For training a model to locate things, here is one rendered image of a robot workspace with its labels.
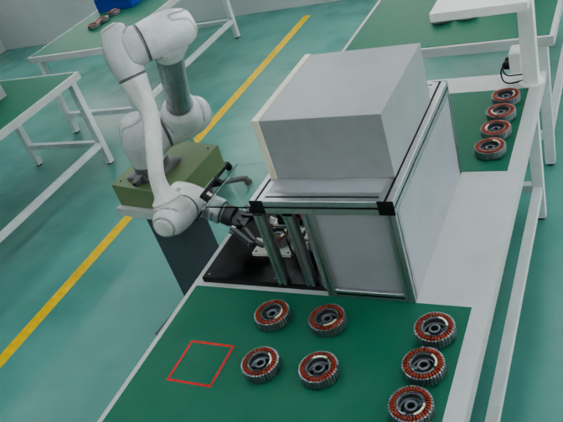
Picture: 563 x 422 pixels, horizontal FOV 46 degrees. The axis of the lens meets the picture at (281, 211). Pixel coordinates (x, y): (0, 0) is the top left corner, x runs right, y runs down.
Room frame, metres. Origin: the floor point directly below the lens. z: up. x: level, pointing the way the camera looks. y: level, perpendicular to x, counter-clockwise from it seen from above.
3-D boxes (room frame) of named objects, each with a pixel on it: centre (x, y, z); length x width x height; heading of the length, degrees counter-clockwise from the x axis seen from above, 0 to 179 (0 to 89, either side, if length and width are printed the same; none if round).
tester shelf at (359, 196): (1.83, -0.29, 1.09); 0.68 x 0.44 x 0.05; 146
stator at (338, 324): (1.46, -0.02, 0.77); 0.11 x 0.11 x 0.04
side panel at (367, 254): (1.52, -0.17, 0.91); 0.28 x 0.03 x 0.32; 56
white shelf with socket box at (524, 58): (2.43, -1.01, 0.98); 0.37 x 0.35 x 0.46; 146
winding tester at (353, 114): (1.82, -0.29, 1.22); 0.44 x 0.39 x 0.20; 146
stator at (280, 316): (1.56, 0.13, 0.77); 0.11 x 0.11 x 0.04
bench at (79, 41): (6.16, 0.66, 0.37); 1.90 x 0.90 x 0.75; 146
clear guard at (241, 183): (1.86, 0.07, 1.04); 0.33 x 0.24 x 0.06; 56
